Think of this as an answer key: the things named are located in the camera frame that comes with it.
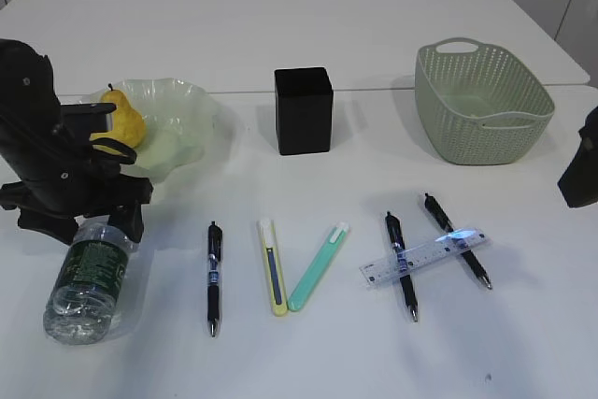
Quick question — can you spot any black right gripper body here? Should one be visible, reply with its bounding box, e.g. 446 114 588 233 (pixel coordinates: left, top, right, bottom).
558 108 598 208

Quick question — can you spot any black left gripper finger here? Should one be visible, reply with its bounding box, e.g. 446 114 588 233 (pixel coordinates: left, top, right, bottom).
18 209 78 245
107 203 143 243

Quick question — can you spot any clear plastic ruler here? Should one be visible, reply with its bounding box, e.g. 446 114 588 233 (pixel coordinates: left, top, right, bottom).
360 228 490 287

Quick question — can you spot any mint green utility knife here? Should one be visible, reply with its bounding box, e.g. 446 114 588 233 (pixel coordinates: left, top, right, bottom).
287 221 350 312

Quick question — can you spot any yellow pear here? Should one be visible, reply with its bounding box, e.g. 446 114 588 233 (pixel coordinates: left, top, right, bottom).
90 84 147 149

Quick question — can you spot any black pen right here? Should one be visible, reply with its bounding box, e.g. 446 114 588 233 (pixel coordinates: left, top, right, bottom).
424 192 492 290

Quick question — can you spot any clear plastic water bottle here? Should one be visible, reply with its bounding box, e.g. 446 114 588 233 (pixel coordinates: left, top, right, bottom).
43 221 137 346

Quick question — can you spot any black pen middle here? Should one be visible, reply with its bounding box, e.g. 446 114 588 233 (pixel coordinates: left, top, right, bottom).
385 211 419 322

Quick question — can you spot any black pen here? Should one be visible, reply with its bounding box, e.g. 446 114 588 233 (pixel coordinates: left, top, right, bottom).
385 211 419 322
206 221 223 337
424 192 492 290

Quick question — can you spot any green wavy glass plate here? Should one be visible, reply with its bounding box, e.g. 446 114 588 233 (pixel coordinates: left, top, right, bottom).
79 78 219 183

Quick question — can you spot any green plastic woven basket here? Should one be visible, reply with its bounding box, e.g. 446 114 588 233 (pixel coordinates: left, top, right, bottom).
415 37 555 165

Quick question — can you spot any black square pen holder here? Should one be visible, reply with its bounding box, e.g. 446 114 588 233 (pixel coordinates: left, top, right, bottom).
274 67 334 156

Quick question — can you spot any yellow utility knife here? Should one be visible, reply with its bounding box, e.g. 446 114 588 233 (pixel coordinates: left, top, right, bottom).
257 218 288 317

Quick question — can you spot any black pen left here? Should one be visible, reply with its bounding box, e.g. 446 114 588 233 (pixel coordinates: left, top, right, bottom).
206 221 223 337

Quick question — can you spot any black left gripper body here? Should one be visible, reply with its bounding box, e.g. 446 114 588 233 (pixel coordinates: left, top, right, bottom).
1 39 153 221

